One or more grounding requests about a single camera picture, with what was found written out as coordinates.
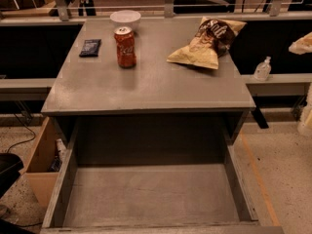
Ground grey bench rail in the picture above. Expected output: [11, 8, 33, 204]
[242, 73, 312, 97]

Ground open grey top drawer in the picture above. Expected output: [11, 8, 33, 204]
[40, 114, 286, 234]

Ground dark blue snack packet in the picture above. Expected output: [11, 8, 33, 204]
[79, 39, 101, 58]

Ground grey cabinet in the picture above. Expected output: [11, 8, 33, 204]
[40, 18, 256, 146]

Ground white bowl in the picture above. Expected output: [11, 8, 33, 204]
[110, 10, 141, 30]

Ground red coke can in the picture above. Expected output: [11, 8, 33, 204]
[114, 26, 137, 68]

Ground yellow brown chip bag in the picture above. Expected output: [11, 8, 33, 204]
[167, 17, 246, 69]

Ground items inside cardboard box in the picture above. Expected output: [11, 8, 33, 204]
[48, 138, 66, 172]

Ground black cable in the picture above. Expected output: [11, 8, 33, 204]
[6, 113, 37, 154]

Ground clear sanitizer bottle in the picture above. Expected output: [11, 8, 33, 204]
[253, 57, 271, 81]

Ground cardboard box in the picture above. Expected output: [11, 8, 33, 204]
[25, 117, 59, 208]

